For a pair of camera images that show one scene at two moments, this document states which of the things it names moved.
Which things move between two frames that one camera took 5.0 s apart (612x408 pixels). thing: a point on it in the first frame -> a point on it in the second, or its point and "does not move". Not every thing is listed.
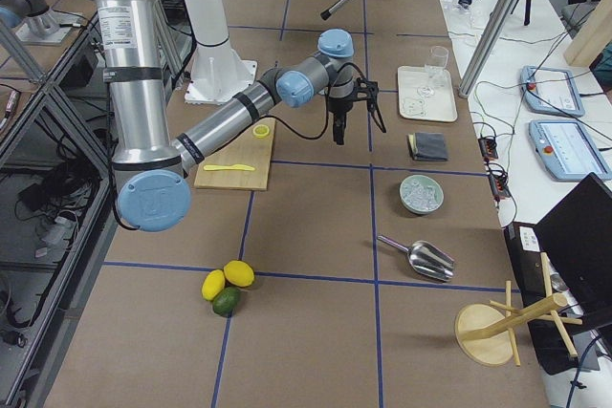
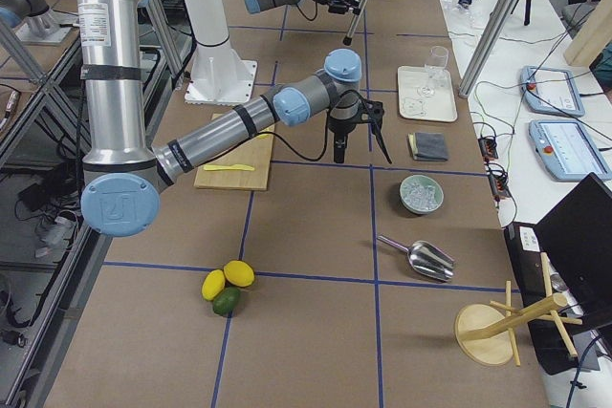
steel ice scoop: x=426 y=258 does not move
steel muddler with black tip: x=326 y=13 -> x=347 y=40
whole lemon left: x=212 y=284 does not move
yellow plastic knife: x=229 y=167 does not move
